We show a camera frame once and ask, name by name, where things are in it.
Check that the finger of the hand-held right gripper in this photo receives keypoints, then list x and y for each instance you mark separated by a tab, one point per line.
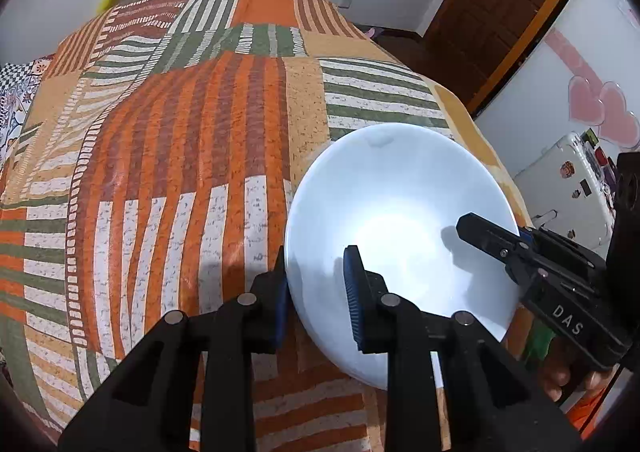
565	257
490	239

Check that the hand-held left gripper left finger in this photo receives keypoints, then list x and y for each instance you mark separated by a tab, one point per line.
282	317

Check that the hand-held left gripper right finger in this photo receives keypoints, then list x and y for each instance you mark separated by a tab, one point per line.
352	302

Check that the white bowl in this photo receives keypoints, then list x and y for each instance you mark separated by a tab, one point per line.
400	192

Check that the person's right hand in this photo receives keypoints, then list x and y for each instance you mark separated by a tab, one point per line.
560	377

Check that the white suitcase with stickers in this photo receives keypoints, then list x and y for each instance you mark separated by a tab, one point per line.
560	192

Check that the person's orange clothing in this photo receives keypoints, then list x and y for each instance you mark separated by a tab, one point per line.
587	412

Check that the white wardrobe with pink stickers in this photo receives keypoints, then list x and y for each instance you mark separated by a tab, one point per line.
550	97

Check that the striped patchwork tablecloth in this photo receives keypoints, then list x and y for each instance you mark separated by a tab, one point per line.
175	132

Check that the checkered patterned blanket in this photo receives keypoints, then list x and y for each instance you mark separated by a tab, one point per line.
15	92

